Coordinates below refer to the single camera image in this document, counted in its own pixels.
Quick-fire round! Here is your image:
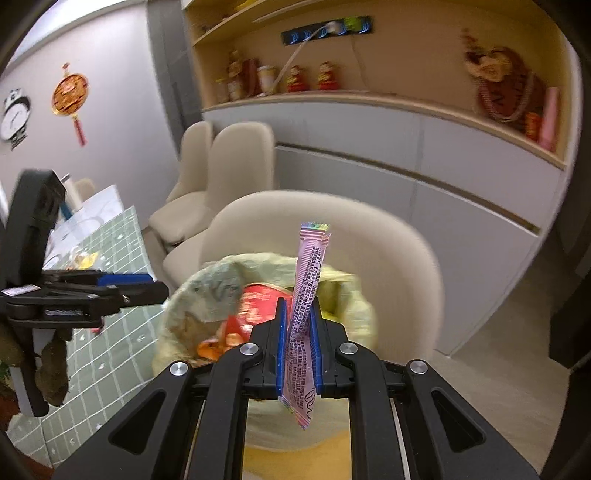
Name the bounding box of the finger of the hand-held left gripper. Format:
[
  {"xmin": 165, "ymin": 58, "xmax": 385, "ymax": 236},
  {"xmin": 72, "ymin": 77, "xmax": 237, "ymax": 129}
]
[
  {"xmin": 41, "ymin": 270, "xmax": 155, "ymax": 289},
  {"xmin": 4, "ymin": 282, "xmax": 169, "ymax": 326}
]

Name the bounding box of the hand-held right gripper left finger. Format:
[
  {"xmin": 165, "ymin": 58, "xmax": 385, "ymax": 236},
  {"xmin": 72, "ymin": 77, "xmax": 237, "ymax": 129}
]
[{"xmin": 53, "ymin": 298, "xmax": 289, "ymax": 480}]

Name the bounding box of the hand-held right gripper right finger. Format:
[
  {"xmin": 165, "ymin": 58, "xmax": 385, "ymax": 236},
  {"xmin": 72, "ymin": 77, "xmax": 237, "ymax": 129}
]
[{"xmin": 310, "ymin": 302, "xmax": 541, "ymax": 480}]

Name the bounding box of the red paper cup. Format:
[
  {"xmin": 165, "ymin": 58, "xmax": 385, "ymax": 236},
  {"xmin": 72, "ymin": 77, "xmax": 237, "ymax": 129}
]
[{"xmin": 238, "ymin": 284, "xmax": 289, "ymax": 333}]

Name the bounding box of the orange snack bag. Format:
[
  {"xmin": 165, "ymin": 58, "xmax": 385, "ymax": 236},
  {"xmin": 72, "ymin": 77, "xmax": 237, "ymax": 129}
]
[{"xmin": 196, "ymin": 316, "xmax": 254, "ymax": 361}]

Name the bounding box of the yellow bin liner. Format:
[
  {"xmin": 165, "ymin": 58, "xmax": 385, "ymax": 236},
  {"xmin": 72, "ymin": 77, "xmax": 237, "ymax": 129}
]
[{"xmin": 152, "ymin": 251, "xmax": 377, "ymax": 370}]

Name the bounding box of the pink stick wrapper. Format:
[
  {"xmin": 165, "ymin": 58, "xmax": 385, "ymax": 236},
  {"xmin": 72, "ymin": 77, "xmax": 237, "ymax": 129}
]
[{"xmin": 278, "ymin": 222, "xmax": 333, "ymax": 431}]

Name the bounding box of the person's left forearm brown sleeve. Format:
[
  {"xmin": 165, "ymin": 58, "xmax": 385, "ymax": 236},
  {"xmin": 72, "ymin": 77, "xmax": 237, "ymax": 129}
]
[{"xmin": 0, "ymin": 330, "xmax": 71, "ymax": 408}]

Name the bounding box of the green checkered tablecloth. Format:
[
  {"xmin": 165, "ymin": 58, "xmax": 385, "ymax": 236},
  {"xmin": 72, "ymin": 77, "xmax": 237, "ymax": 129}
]
[{"xmin": 9, "ymin": 205, "xmax": 208, "ymax": 472}]

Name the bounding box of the yellow seat cushion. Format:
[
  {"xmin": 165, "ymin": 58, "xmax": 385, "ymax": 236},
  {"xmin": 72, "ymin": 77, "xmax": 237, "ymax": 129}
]
[{"xmin": 242, "ymin": 445, "xmax": 354, "ymax": 480}]

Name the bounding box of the beige dining chair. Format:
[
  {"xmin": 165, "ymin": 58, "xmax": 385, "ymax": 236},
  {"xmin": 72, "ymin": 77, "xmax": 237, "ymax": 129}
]
[
  {"xmin": 164, "ymin": 122, "xmax": 277, "ymax": 287},
  {"xmin": 199, "ymin": 190, "xmax": 444, "ymax": 370},
  {"xmin": 148, "ymin": 121, "xmax": 215, "ymax": 245}
]

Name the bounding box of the white sideboard cabinet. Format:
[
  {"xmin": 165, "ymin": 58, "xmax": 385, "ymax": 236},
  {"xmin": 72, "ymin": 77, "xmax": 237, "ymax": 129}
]
[{"xmin": 201, "ymin": 90, "xmax": 555, "ymax": 356}]

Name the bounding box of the small brown pearl handbag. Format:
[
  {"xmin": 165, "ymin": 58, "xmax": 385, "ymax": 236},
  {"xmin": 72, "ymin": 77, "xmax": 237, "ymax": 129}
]
[{"xmin": 240, "ymin": 58, "xmax": 260, "ymax": 97}]

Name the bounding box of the small flower bouquet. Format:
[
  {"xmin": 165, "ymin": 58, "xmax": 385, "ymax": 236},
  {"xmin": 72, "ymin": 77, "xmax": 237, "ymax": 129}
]
[{"xmin": 227, "ymin": 50, "xmax": 245, "ymax": 100}]

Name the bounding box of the white lidded cup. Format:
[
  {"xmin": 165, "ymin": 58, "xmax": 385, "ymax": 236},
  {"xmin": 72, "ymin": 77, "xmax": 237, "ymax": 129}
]
[{"xmin": 257, "ymin": 65, "xmax": 279, "ymax": 95}]

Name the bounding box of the wooden shelf unit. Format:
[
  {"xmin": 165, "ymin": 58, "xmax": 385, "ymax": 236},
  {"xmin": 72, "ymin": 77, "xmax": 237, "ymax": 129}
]
[{"xmin": 180, "ymin": 0, "xmax": 583, "ymax": 171}]

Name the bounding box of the black power strip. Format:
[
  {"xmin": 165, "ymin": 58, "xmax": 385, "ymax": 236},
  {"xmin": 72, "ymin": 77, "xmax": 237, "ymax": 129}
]
[{"xmin": 281, "ymin": 16, "xmax": 372, "ymax": 47}]

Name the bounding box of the large brown flower handbag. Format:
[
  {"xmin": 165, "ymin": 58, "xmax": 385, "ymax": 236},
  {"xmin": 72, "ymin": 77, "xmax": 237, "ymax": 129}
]
[{"xmin": 462, "ymin": 28, "xmax": 546, "ymax": 123}]

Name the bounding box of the pink cone bottle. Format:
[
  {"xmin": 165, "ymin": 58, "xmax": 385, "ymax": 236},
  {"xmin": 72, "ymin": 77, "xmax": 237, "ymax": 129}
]
[{"xmin": 538, "ymin": 87, "xmax": 560, "ymax": 152}]

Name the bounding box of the panda wall clock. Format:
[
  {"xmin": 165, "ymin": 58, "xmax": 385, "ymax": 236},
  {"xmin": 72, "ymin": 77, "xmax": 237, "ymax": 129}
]
[{"xmin": 0, "ymin": 89, "xmax": 32, "ymax": 151}]

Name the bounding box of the red gold wall ornament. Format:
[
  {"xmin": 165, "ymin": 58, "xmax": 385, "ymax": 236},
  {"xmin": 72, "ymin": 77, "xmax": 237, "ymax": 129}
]
[{"xmin": 51, "ymin": 62, "xmax": 90, "ymax": 147}]

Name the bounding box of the white charger cable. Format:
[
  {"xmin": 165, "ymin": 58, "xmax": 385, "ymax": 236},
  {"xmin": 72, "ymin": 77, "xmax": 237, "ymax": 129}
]
[{"xmin": 272, "ymin": 21, "xmax": 342, "ymax": 95}]

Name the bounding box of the black power cable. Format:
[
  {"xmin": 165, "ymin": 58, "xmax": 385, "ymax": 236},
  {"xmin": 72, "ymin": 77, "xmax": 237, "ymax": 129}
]
[{"xmin": 348, "ymin": 18, "xmax": 398, "ymax": 95}]

